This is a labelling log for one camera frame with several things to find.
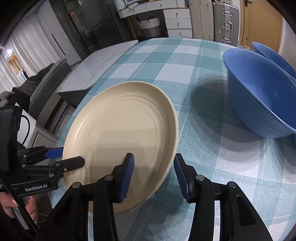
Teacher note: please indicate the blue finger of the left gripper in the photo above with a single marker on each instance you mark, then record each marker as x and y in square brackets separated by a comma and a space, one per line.
[73, 163]
[54, 153]

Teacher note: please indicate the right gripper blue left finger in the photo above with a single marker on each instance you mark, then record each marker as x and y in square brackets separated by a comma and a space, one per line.
[122, 175]

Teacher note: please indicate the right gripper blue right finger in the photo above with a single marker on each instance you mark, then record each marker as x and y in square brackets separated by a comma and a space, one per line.
[186, 178]

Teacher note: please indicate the cream ceramic plate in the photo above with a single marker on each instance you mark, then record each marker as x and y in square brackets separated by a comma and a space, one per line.
[130, 117]

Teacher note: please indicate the blue bowl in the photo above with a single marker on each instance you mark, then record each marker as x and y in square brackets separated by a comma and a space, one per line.
[262, 94]
[275, 57]

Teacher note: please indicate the teal plaid tablecloth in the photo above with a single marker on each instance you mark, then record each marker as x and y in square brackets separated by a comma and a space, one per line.
[212, 139]

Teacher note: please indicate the woven laundry basket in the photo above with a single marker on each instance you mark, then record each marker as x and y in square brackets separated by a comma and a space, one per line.
[150, 28]

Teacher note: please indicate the white drawer cabinet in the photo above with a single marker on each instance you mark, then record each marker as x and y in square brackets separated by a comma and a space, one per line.
[178, 22]

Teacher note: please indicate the silver suitcase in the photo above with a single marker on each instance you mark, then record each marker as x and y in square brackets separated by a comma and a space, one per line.
[226, 23]

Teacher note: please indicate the yellow wooden door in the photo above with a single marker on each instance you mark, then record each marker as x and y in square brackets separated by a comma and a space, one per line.
[260, 22]

